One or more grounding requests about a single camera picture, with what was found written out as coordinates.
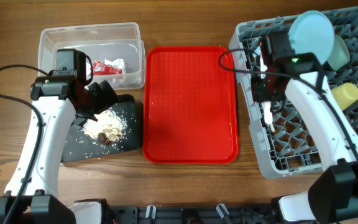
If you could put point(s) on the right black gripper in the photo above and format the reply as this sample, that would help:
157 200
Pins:
260 92

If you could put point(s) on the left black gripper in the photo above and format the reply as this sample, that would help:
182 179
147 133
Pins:
104 101

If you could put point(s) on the red snack wrapper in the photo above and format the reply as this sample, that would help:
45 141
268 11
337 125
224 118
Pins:
100 68

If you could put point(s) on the white plastic fork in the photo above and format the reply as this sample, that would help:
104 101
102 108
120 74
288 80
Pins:
268 115

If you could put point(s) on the rice and mushroom leftovers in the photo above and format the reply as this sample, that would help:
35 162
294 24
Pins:
109 128

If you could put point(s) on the white napkin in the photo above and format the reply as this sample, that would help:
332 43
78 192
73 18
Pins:
118 64

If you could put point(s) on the light blue plate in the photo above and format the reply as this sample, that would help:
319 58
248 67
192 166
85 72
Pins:
312 32

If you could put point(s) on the yellow cup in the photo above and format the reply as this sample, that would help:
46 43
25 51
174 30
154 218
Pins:
345 95

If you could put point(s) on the mint green bowl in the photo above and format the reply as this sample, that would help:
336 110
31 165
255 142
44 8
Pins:
340 55

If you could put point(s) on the light blue bowl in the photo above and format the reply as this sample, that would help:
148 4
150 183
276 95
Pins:
257 54

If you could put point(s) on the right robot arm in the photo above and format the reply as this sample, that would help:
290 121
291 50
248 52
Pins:
299 78

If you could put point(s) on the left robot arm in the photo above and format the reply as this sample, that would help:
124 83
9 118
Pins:
58 98

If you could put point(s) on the black waste tray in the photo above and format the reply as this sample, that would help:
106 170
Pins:
79 146

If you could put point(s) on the grey dishwasher rack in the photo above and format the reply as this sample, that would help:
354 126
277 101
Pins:
290 150

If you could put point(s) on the clear plastic bin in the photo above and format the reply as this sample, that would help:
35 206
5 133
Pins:
100 42

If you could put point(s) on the red serving tray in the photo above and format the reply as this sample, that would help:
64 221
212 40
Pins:
190 109

